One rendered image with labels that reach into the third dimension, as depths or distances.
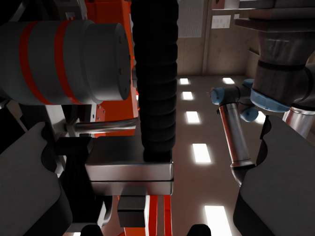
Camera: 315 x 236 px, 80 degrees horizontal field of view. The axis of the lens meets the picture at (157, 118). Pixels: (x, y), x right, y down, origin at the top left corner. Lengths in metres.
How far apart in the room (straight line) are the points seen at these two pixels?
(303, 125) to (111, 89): 0.65
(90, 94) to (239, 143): 0.67
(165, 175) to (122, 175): 0.04
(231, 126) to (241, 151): 0.11
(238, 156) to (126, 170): 0.70
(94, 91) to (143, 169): 0.17
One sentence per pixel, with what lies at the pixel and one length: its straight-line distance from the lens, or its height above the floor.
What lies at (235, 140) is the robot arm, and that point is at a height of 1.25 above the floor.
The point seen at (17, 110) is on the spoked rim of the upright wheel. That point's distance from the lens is 0.51.
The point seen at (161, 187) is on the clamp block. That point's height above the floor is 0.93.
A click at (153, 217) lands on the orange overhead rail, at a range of 2.63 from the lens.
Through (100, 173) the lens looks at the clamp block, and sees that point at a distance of 0.21.
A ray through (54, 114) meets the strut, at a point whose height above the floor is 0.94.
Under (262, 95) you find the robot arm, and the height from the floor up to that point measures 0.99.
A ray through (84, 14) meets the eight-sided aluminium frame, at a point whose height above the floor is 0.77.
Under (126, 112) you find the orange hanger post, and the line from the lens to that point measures 0.93.
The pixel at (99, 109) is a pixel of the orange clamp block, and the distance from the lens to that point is 0.65.
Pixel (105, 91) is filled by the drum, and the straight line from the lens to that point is 0.31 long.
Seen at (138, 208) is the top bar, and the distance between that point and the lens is 0.22.
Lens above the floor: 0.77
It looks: 30 degrees up
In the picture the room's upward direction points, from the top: 178 degrees clockwise
